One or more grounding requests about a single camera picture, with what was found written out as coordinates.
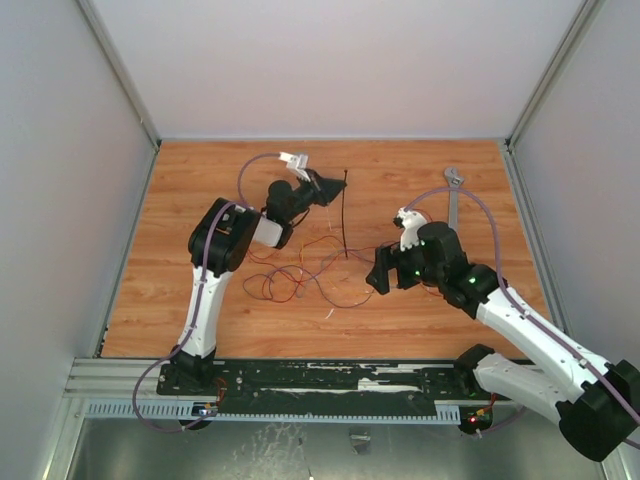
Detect aluminium corner post left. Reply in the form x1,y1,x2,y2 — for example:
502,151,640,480
74,0,164,151

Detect dark purple wire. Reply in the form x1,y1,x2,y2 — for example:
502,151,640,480
242,249,376,309

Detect black zip tie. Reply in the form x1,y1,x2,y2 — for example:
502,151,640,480
341,168,351,261

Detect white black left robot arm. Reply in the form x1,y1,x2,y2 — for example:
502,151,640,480
170,169,347,395

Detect red wire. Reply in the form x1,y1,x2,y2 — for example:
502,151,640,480
242,209,446,304

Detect blue grey wire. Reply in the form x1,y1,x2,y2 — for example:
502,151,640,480
294,247,361,300

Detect aluminium corner post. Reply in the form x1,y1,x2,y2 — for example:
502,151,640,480
74,0,164,151
502,0,609,151

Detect silver adjustable wrench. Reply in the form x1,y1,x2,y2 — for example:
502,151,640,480
444,166,465,231

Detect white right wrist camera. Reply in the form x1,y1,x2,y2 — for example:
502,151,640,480
393,208,429,252

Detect grey slotted cable duct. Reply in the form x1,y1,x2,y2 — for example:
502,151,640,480
84,397,464,425

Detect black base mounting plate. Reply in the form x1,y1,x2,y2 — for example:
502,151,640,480
155,357,531,416

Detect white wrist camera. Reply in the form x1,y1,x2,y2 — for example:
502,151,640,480
393,208,429,252
278,152,310,182

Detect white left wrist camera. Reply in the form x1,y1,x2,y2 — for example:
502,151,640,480
278,152,310,182

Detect yellow wire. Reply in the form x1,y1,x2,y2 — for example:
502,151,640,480
297,242,376,296

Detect aluminium corner post right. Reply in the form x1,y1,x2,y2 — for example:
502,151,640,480
502,0,609,151

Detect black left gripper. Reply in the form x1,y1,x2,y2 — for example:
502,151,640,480
286,169,347,222

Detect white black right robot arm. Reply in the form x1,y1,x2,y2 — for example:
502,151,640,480
366,212,639,462

